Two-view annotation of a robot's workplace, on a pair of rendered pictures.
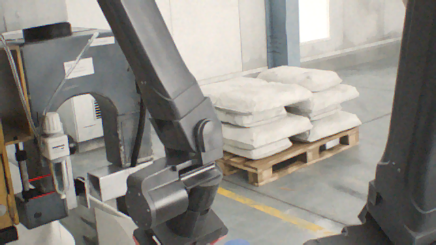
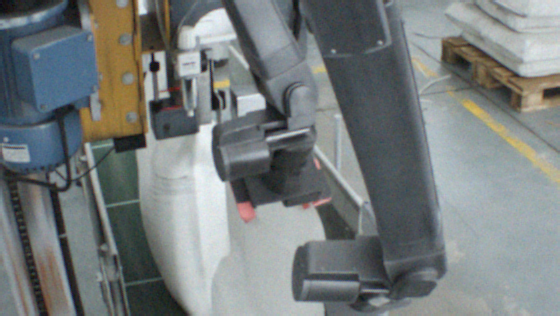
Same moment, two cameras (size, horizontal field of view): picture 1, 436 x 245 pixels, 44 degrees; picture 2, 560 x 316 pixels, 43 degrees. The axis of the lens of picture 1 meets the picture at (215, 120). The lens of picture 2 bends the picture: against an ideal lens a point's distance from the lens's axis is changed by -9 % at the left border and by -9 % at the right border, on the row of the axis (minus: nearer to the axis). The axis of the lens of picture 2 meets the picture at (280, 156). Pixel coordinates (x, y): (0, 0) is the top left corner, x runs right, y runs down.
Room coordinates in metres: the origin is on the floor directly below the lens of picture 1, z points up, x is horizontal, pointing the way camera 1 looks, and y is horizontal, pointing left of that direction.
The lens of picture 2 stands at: (-0.15, -0.26, 1.61)
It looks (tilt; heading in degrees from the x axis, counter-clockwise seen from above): 28 degrees down; 20
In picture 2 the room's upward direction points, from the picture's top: 1 degrees counter-clockwise
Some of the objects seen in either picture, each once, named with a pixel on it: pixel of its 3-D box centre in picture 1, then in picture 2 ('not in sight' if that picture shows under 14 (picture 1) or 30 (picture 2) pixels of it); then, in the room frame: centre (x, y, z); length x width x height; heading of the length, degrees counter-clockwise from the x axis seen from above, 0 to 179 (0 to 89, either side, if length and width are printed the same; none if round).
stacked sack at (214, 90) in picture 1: (225, 91); not in sight; (4.12, -0.10, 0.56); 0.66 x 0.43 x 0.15; 126
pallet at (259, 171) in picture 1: (273, 144); (557, 60); (4.17, -0.45, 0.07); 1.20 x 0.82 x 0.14; 130
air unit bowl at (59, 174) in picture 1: (59, 175); (189, 92); (0.89, 0.28, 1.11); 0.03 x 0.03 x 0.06
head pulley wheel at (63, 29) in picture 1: (47, 30); not in sight; (1.03, 0.30, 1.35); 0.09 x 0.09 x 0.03
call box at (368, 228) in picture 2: not in sight; (387, 221); (1.06, -0.02, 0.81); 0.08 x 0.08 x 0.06; 38
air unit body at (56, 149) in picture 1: (58, 155); (190, 71); (0.90, 0.28, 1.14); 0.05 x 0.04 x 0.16; 128
